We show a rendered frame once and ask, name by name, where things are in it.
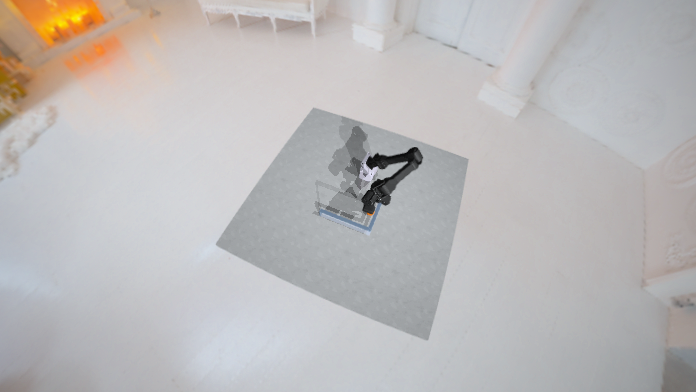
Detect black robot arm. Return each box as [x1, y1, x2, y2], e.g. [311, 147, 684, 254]
[361, 147, 423, 206]

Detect clear low glass walls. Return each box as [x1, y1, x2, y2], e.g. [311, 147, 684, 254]
[320, 212, 371, 236]

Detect light blue l-shaped wall trim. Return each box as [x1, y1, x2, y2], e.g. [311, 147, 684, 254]
[319, 203, 382, 232]

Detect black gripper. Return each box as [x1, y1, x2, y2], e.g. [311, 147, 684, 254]
[362, 198, 379, 214]

